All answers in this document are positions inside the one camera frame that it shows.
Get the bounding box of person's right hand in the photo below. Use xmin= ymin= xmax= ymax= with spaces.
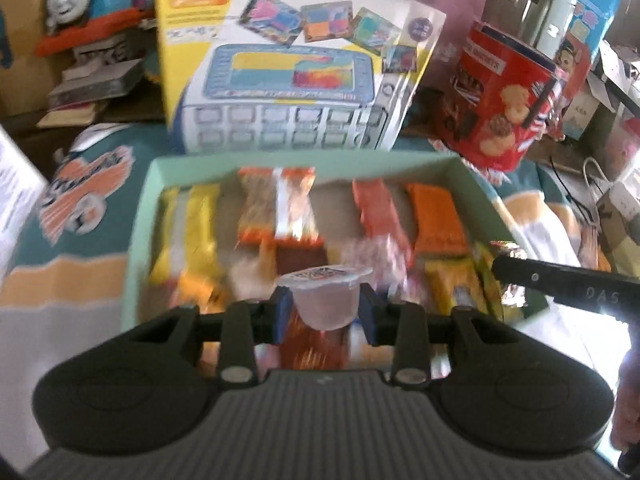
xmin=610 ymin=347 xmax=640 ymax=453

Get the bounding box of brown snack packet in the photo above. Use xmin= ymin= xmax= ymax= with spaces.
xmin=272 ymin=237 xmax=328 ymax=273

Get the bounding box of orange-red long snack packet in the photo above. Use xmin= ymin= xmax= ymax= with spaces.
xmin=351 ymin=178 xmax=413 ymax=256

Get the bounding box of red candy packet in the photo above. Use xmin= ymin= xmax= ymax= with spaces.
xmin=277 ymin=322 xmax=351 ymax=371

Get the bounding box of mint green cardboard box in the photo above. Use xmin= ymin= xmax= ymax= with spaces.
xmin=120 ymin=152 xmax=543 ymax=331

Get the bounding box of pink white snack packet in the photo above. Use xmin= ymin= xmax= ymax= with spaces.
xmin=345 ymin=237 xmax=416 ymax=291

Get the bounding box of stack of small boxes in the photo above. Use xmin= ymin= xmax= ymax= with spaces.
xmin=37 ymin=42 xmax=161 ymax=128

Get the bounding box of white power strip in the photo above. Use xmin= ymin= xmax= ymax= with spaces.
xmin=607 ymin=182 xmax=640 ymax=216

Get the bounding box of blue toy box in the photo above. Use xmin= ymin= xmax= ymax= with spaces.
xmin=547 ymin=0 xmax=621 ymax=141

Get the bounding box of printed blanket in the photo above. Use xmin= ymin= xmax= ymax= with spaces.
xmin=0 ymin=122 xmax=640 ymax=411

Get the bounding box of glass jar appliance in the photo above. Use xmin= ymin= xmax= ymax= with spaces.
xmin=482 ymin=0 xmax=581 ymax=61

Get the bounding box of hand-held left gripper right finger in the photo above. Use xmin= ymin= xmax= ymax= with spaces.
xmin=359 ymin=284 xmax=526 ymax=386

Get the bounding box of white cable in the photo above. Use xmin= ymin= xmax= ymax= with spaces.
xmin=582 ymin=156 xmax=613 ymax=196

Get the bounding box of toy tablet box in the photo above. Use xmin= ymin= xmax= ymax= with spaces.
xmin=152 ymin=0 xmax=447 ymax=155

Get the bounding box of yellow wavy snack packet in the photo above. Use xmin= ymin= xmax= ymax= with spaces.
xmin=150 ymin=182 xmax=226 ymax=286

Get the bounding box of yellow-green snack bar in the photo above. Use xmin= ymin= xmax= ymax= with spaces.
xmin=472 ymin=242 xmax=521 ymax=321

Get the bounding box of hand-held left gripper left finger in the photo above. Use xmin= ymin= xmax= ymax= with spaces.
xmin=122 ymin=287 xmax=293 ymax=386

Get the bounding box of striped orange noodle snack packet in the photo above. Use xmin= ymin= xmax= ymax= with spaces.
xmin=236 ymin=166 xmax=326 ymax=246

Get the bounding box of white instruction sheet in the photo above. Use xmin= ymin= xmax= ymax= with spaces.
xmin=0 ymin=127 xmax=48 ymax=281

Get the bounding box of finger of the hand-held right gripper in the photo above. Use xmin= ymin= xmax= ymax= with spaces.
xmin=491 ymin=255 xmax=556 ymax=301

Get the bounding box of red cookie tin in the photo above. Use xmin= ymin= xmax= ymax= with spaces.
xmin=434 ymin=21 xmax=568 ymax=171

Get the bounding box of yellow snack packet blue label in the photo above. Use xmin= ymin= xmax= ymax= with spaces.
xmin=425 ymin=257 xmax=488 ymax=311

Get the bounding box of clear jelly cup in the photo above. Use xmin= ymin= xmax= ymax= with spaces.
xmin=277 ymin=263 xmax=373 ymax=331

